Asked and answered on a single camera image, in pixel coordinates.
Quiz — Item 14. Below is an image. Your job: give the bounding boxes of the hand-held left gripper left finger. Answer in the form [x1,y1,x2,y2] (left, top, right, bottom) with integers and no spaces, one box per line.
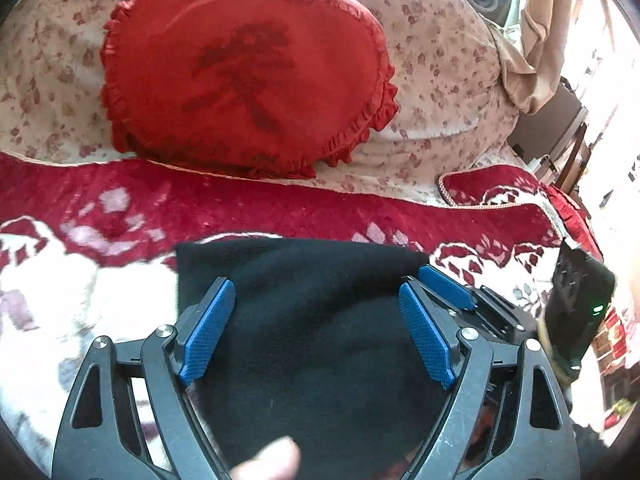
[50,276,237,480]

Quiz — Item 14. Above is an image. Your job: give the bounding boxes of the person's left hand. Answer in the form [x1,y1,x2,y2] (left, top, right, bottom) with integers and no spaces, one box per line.
[230,436,301,480]

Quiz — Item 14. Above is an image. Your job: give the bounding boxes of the dark chair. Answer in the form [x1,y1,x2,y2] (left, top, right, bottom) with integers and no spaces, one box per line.
[510,77,591,196]

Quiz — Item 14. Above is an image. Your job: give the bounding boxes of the red and white plush blanket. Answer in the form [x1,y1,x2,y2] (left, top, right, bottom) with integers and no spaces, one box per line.
[0,150,608,480]

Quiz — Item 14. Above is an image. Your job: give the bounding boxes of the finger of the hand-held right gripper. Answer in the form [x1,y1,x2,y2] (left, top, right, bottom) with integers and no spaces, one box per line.
[416,265,538,345]

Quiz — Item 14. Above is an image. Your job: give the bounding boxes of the floral print pillow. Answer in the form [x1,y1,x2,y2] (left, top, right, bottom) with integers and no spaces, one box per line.
[0,0,521,206]

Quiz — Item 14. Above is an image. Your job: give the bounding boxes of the red heart-shaped frilled pillow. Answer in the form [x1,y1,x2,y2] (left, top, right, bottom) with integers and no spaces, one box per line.
[100,0,398,181]

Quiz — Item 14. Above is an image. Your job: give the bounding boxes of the black pants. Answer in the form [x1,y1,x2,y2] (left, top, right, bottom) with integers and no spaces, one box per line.
[176,234,451,480]

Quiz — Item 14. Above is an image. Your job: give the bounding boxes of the beige curtain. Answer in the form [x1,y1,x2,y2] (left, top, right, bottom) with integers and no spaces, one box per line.
[492,0,593,116]

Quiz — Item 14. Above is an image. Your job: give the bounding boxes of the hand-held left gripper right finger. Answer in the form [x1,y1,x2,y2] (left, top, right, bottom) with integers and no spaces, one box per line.
[397,282,583,480]

